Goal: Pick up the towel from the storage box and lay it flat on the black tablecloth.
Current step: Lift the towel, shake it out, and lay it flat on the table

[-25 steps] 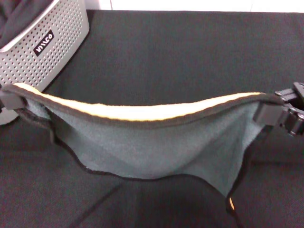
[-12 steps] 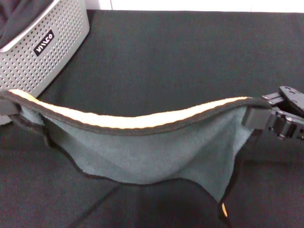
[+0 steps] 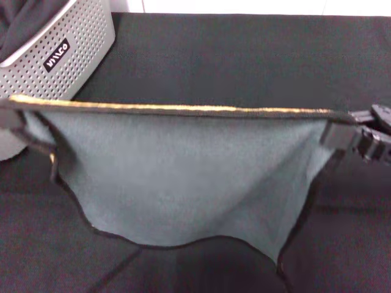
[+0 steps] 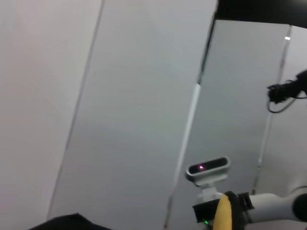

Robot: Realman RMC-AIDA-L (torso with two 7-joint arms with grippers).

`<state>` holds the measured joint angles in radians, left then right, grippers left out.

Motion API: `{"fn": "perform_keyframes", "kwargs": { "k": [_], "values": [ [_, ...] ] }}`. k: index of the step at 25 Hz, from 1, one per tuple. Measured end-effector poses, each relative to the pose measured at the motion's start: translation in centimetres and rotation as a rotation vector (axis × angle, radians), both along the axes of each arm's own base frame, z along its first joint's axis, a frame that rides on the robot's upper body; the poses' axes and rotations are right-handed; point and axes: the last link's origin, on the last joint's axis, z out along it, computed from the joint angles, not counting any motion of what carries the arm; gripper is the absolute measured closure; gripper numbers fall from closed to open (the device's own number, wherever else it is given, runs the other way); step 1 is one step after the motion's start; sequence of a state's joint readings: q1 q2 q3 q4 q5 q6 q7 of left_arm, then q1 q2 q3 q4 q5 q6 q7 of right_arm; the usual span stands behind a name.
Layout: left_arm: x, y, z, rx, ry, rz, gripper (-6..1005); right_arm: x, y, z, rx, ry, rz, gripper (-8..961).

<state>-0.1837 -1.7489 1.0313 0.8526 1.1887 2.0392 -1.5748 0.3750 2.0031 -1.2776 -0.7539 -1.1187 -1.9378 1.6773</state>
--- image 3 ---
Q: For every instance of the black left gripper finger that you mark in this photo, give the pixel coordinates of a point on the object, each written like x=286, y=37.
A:
x=9, y=117

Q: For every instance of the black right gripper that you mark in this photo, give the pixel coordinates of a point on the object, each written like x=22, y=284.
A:
x=383, y=117

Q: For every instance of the yellow and grey towel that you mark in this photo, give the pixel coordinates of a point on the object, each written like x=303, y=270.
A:
x=183, y=168

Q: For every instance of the grey perforated storage box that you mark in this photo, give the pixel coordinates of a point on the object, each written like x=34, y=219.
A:
x=76, y=45

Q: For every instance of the black tablecloth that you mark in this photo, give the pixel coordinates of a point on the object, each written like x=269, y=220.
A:
x=244, y=61

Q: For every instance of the black cloth liner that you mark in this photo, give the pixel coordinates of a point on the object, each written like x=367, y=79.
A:
x=21, y=24

